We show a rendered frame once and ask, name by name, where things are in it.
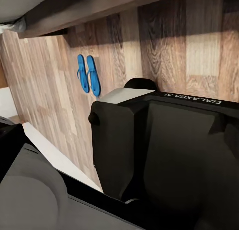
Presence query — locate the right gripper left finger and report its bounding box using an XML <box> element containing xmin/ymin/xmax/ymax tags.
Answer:
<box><xmin>0</xmin><ymin>123</ymin><xmax>26</xmax><ymax>183</ymax></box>

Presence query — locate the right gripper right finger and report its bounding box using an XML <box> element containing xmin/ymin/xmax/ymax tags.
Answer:
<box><xmin>223</xmin><ymin>123</ymin><xmax>239</xmax><ymax>163</ymax></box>

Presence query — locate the sandal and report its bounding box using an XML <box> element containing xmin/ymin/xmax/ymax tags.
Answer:
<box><xmin>86</xmin><ymin>55</ymin><xmax>100</xmax><ymax>97</ymax></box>
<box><xmin>77</xmin><ymin>54</ymin><xmax>90</xmax><ymax>93</ymax></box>

